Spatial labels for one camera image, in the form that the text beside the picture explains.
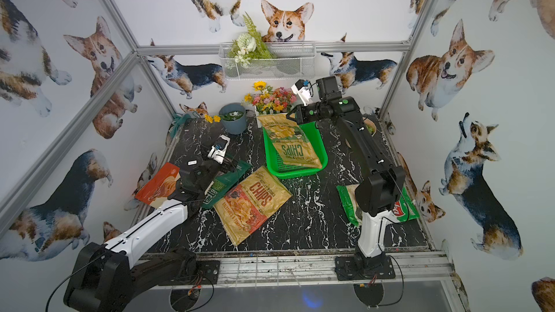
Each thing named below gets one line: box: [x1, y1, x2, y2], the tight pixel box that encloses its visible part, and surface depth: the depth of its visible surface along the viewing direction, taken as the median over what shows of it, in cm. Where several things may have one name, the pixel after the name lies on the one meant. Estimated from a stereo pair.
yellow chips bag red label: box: [213, 166, 293, 247], surface depth 90 cm
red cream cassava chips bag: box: [135, 161, 182, 209], surface depth 96 cm
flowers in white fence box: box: [243, 80, 298, 125], surface depth 111 cm
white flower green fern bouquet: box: [225, 11, 274, 69], surface depth 81 cm
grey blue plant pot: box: [218, 102, 247, 136], surface depth 116 cm
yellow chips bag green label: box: [256, 114, 323, 169], surface depth 91 cm
